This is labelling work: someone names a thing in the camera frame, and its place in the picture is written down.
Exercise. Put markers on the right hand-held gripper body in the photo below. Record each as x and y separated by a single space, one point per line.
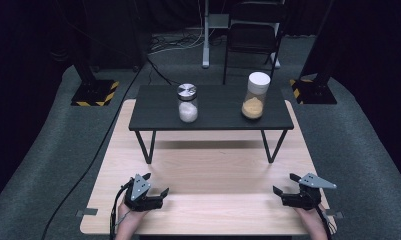
304 196

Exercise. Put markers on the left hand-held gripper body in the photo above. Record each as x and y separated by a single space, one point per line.
139 193

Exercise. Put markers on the glass jar with metal lid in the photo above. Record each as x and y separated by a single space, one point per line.
187 105

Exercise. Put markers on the clear jar with white lid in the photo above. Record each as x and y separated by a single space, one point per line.
254 100

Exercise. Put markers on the black shelf with metal legs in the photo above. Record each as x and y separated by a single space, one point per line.
218 113

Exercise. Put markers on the person's right hand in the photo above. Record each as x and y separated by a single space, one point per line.
309 220

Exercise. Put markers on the person's left hand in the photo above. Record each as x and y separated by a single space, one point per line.
129 220

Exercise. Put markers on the grey tape strip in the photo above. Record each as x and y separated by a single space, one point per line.
336 215
87 212

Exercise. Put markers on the striped black stand base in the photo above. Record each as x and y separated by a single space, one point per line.
313 91
94 93

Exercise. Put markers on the dark cart on casters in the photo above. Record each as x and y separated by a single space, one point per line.
116 36

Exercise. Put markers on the black folding chair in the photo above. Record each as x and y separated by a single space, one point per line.
251 36

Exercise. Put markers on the white desk leg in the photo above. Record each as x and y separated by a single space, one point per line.
206 40

